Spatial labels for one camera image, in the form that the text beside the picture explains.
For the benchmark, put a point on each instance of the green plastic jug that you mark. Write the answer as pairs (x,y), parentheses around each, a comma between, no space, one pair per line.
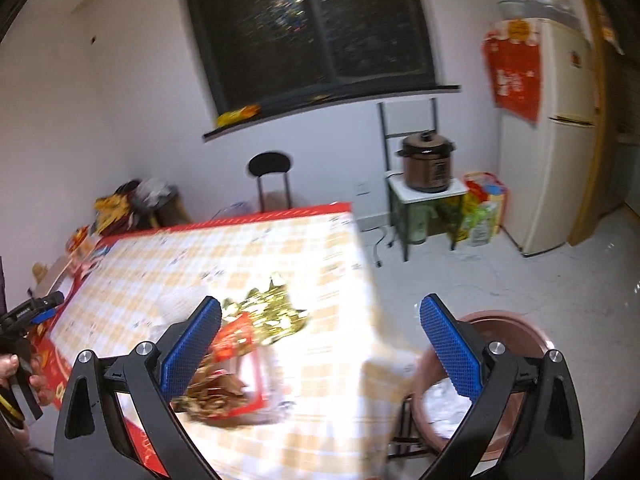
(420,225)

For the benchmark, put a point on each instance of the brown plastic trash bin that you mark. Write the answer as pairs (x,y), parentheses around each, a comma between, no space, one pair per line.
(520,330)

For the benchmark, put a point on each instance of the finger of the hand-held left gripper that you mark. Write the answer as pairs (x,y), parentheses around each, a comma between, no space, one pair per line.
(44,316)
(35,306)

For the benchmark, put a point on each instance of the wooden door frame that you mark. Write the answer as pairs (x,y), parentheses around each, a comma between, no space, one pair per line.
(605,110)

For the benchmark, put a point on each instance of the black metal chair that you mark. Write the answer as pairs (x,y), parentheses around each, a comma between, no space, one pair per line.
(270,165)

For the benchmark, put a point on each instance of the brown pressure cooker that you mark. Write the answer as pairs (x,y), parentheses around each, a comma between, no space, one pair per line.
(427,167)

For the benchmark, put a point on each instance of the red cardboard box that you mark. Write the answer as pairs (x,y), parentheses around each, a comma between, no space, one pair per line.
(237,337)

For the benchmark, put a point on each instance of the dark window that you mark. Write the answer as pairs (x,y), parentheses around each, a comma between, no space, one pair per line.
(310,25)

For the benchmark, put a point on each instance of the red printed tablecloth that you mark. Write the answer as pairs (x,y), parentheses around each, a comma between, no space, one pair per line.
(147,452)

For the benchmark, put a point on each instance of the cardboard piece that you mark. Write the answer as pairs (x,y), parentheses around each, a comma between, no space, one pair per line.
(55,275)

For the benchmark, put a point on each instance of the gold foil wrapper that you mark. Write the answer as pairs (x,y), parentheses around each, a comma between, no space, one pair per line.
(270,310)

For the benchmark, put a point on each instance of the clear plastic bag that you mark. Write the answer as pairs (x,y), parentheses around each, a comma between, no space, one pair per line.
(152,191)

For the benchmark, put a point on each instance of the clear plastic containers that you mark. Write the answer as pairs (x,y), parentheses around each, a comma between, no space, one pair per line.
(540,2)

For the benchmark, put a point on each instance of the colourful shopping bag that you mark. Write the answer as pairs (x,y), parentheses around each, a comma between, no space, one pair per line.
(482,210)

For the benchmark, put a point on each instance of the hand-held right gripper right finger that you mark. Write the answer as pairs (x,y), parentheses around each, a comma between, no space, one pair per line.
(452,347)

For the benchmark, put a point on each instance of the white fridge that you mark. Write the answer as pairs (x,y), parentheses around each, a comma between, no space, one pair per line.
(550,160)

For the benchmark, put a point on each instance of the red printed cloth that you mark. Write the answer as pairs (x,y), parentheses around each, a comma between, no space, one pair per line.
(515,75)

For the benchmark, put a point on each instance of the white foam fruit net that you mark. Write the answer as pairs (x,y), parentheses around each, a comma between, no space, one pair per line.
(177,305)

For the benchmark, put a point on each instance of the colourful small packets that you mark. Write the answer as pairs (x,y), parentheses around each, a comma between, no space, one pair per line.
(82,247)

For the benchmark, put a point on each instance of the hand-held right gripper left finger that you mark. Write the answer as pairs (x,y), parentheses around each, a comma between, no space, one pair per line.
(192,347)

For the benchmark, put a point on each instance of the yellow snack packet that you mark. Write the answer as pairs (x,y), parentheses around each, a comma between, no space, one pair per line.
(237,115)

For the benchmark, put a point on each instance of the white wall socket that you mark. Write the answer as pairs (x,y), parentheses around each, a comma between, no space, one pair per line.
(363,189)

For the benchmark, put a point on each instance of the person's left hand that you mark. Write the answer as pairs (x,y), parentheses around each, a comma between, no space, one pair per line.
(7,367)

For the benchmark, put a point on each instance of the wooden stool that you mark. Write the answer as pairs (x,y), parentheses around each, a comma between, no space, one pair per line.
(172,207)

